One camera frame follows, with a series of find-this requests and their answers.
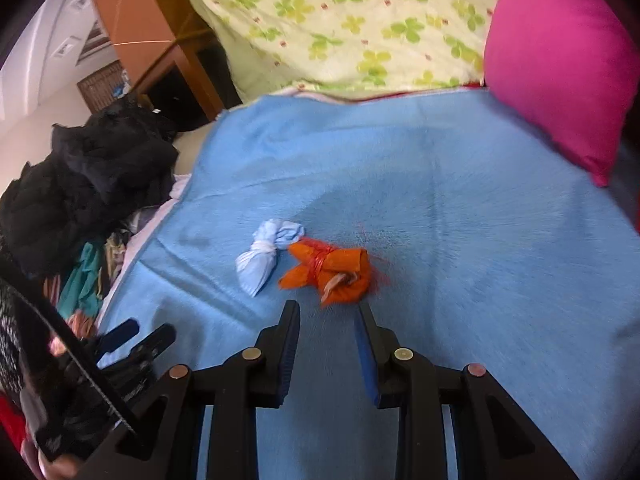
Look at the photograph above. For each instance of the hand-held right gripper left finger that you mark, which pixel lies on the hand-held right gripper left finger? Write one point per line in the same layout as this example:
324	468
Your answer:
286	355

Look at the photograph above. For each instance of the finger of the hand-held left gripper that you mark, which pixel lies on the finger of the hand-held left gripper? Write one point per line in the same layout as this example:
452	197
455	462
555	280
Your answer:
120	332
155	340

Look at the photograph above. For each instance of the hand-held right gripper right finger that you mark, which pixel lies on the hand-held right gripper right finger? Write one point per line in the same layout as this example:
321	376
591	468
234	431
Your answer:
365	360

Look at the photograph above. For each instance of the orange bundle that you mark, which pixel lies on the orange bundle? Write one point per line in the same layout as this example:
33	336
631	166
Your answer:
345	265

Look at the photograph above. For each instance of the person's left forearm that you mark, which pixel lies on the person's left forearm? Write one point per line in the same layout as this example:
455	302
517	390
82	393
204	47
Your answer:
7	340

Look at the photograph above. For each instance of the person's left hand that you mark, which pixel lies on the person's left hand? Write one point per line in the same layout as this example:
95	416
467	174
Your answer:
55	470

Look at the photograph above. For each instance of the red garment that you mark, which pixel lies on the red garment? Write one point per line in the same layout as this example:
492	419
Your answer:
10	425

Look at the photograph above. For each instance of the teal cloth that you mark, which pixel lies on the teal cloth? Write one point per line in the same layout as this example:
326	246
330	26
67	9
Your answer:
82	280

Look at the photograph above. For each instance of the patterned cloth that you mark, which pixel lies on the patterned cloth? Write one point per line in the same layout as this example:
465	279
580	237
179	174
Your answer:
119	255

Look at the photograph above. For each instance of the light blue tied bundle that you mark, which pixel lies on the light blue tied bundle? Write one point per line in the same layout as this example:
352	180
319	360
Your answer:
260	265

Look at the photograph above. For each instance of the black clothing pile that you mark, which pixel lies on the black clothing pile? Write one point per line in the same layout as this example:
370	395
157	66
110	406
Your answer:
100	170

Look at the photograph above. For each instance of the light blue blanket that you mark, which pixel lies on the light blue blanket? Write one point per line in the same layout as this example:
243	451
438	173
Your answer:
450	210

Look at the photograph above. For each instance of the brown wicker basket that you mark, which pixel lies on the brown wicker basket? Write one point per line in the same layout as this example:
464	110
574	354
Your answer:
100	85

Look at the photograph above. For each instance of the white panelled door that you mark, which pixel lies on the white panelled door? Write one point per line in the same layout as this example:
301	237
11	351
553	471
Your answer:
55	35

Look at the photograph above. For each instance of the brown wooden cabinet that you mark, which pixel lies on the brown wooden cabinet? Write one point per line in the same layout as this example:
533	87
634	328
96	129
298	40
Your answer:
140	10

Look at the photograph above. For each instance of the green floral quilt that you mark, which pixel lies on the green floral quilt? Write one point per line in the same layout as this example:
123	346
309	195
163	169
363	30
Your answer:
350	25

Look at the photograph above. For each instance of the pink pillow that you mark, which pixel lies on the pink pillow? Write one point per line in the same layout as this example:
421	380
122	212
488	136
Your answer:
550	60

